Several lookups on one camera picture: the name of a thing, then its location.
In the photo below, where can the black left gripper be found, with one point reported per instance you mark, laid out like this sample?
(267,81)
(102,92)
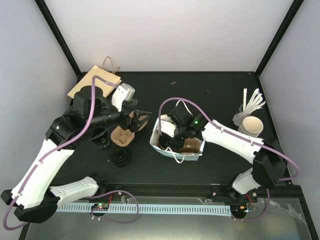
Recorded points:
(134,125)

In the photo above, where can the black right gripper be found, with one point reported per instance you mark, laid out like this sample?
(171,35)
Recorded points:
(179,144)

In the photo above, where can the single brown cup carrier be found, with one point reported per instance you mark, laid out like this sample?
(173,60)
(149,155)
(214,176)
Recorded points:
(191,145)

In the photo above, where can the light blue paper bag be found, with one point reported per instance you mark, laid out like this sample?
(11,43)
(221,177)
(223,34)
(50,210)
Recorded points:
(175,150)

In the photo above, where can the stack of black lids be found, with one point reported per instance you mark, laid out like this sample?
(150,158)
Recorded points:
(121,157)

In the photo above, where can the stack of white paper cups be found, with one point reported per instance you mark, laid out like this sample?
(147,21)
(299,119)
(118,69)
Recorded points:
(251,126)

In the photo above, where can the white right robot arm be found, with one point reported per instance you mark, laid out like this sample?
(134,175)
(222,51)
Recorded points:
(267,164)

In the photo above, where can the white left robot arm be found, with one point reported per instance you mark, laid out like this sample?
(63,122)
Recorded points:
(34,199)

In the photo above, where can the black paper coffee cup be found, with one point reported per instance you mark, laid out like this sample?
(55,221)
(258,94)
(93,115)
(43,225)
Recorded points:
(102,141)

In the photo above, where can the clear cup of stirrers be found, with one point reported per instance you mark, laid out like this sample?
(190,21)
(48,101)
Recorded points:
(248,106)

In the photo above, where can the black circuit board with leds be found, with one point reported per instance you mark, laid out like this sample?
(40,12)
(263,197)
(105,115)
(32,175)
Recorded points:
(100,206)

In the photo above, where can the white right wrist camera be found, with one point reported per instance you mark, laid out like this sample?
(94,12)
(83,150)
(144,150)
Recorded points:
(167,128)

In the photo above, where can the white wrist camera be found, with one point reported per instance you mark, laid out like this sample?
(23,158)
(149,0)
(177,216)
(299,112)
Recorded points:
(123,93)
(167,128)

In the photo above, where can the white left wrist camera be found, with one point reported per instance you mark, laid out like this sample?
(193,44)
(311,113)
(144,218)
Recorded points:
(123,93)

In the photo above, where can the light blue cable duct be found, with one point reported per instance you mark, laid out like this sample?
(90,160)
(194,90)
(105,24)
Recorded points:
(156,209)

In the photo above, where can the black frame post left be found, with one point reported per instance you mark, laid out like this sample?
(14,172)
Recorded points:
(48,17)

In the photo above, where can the black frame post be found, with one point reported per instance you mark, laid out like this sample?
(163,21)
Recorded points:
(48,17)
(282,29)

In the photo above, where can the black frame post right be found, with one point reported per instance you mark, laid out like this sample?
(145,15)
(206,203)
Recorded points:
(282,29)

